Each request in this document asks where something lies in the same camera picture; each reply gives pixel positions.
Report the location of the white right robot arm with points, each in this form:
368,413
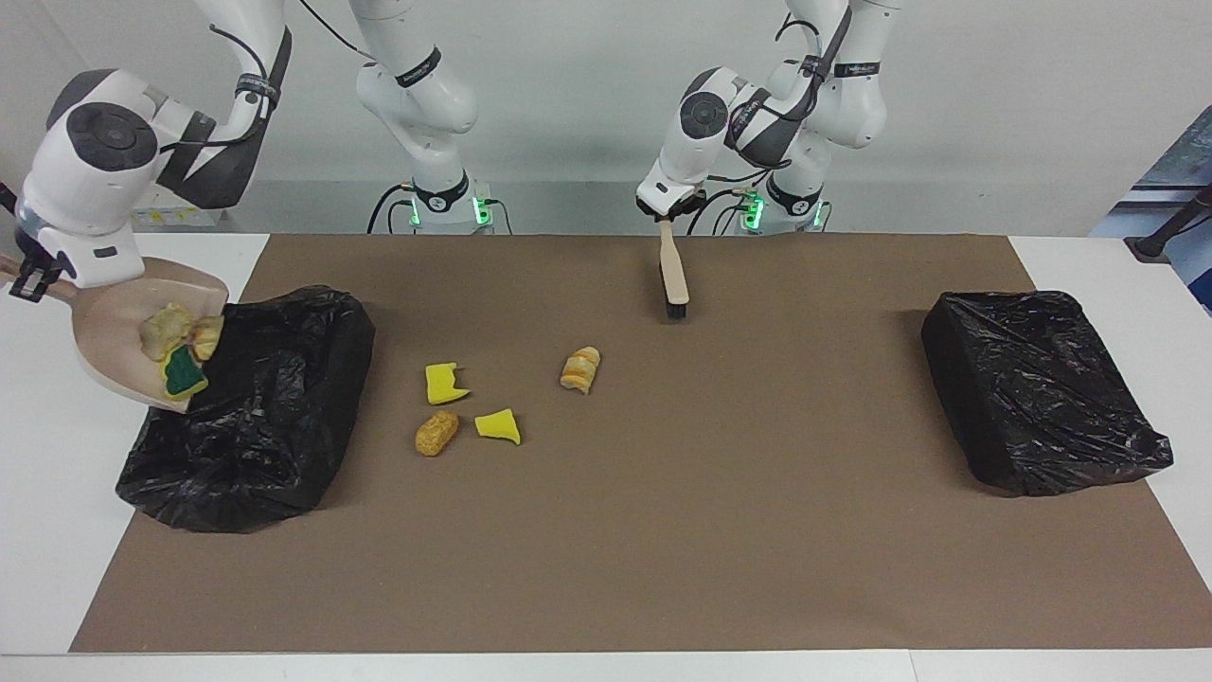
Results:
95,142

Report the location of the brown table mat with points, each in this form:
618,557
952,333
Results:
568,587

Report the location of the striped croissant toy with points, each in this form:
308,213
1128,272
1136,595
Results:
579,369

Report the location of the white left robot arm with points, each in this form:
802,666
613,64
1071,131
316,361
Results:
705,123

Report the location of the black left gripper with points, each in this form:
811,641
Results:
677,220

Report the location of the beige plastic dustpan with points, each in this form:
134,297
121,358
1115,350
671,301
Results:
114,350

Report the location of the pale bread toy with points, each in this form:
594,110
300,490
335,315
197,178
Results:
164,330

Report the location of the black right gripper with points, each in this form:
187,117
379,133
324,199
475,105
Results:
38,260

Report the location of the brown nugget toy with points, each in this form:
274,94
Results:
436,434

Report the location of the black stand foot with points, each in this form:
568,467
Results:
1150,248

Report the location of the beige brush with black bristles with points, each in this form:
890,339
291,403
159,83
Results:
674,275

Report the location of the yellow and green sponge piece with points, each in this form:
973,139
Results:
183,374

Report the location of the open black bag lined bin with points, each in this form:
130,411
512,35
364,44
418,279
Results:
265,426

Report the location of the white box by wall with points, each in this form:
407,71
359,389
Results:
175,216

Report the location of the taut black bag lined bin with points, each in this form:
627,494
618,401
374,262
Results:
1042,388

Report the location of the small orange tan bread toy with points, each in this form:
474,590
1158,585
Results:
206,337

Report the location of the blue grey background panel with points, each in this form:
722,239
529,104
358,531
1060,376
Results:
1184,161

